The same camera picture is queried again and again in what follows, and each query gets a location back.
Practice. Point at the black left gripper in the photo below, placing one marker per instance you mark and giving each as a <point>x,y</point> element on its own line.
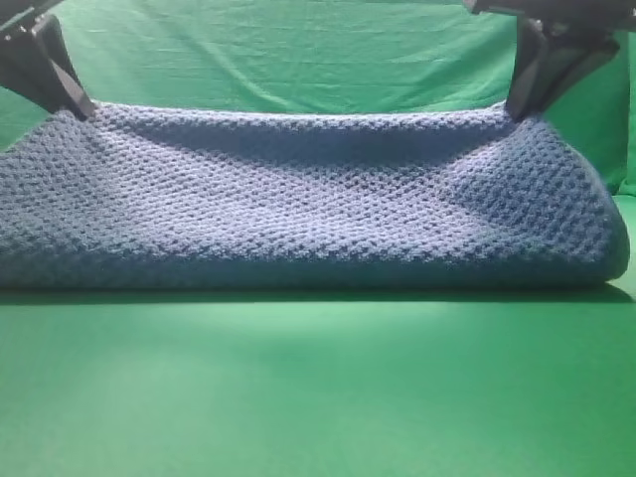
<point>35,62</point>

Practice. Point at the green backdrop cloth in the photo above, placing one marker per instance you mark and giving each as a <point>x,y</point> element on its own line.
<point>191,92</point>

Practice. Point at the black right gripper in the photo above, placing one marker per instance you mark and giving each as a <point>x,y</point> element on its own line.
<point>546,68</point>

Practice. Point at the blue waffle-weave towel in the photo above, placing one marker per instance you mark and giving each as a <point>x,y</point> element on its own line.
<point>146,197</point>

